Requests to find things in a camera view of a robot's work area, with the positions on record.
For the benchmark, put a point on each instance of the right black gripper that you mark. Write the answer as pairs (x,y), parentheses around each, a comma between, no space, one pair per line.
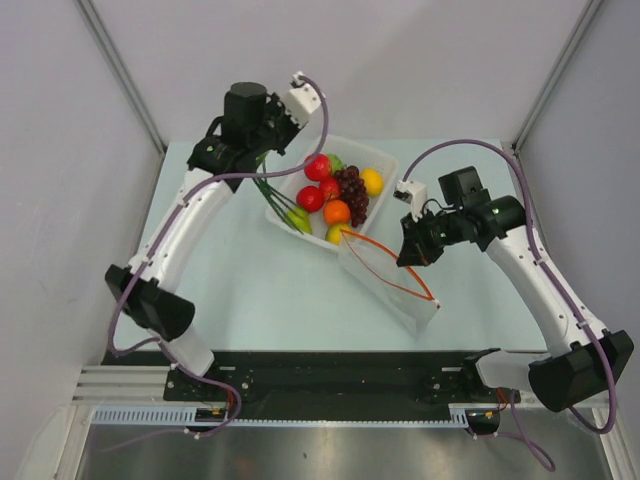
(416,250)

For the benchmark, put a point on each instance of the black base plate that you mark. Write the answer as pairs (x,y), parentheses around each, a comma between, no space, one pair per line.
(376,387)

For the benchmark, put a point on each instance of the yellow green pear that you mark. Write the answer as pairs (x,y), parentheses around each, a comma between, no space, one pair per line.
(298,219)

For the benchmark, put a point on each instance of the large red apple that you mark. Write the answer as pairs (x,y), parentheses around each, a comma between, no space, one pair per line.
(318,168)

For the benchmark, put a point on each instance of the red green apple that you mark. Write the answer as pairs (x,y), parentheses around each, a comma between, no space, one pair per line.
(310,198)

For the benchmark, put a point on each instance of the right white cable duct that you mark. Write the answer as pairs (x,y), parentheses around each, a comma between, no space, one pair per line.
(481,415)

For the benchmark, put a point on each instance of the right aluminium rail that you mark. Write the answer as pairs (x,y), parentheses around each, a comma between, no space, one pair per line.
(515,169)

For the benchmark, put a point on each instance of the clear zip bag orange zipper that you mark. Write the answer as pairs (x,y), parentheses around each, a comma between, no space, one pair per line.
(399,290)

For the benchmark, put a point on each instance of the orange fruit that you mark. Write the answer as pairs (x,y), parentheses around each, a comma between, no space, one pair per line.
(336,212)

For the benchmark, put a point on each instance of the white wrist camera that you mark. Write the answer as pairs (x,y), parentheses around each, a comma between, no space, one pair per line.
(414,194)
(301,100)

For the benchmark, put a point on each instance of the left aluminium frame post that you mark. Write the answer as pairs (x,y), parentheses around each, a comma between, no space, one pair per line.
(105,43)

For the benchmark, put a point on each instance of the white plastic basket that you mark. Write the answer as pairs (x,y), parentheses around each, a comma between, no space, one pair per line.
(351,153)

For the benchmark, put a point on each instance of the right aluminium frame post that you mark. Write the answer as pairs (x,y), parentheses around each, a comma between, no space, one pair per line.
(560,66)

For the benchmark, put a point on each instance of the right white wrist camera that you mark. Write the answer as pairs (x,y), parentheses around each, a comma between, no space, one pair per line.
(414,194)

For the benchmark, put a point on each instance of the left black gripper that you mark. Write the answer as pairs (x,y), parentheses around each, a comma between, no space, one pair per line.
(276,105)

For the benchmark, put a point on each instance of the green custard apple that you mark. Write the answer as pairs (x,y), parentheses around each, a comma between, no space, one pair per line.
(336,163)

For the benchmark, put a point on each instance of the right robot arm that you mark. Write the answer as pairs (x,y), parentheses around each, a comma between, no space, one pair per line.
(583,356)

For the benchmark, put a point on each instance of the white cable duct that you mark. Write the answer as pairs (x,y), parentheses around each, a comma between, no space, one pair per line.
(481,415)
(159,416)

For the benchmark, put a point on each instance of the yellow lemon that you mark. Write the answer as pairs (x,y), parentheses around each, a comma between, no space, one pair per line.
(373,182)

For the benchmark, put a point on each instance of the left white cable duct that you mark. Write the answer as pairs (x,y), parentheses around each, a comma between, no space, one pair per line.
(159,416)

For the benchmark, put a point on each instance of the aluminium frame post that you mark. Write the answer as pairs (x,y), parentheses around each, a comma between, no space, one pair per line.
(105,43)
(560,66)

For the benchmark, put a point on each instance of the small red apple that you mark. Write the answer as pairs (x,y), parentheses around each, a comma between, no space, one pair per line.
(330,189)

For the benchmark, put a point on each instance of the dark purple grape bunch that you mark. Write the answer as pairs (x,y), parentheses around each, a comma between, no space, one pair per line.
(352,191)

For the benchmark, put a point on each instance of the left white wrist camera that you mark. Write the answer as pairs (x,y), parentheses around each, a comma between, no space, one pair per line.
(301,100)

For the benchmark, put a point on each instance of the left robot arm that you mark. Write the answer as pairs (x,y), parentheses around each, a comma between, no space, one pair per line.
(254,122)

